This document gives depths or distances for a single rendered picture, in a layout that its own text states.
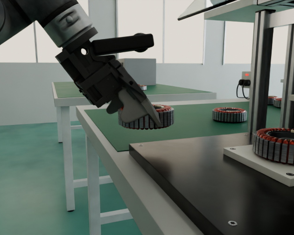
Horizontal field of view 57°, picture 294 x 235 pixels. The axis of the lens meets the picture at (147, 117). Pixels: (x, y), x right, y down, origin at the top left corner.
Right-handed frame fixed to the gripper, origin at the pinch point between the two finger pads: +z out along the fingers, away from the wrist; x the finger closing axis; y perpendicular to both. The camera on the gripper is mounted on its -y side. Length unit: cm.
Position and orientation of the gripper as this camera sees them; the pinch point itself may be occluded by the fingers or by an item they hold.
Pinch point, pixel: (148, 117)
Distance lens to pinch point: 55.0
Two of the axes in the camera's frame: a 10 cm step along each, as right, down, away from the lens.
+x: 3.6, 1.5, -9.2
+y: -7.5, 6.3, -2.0
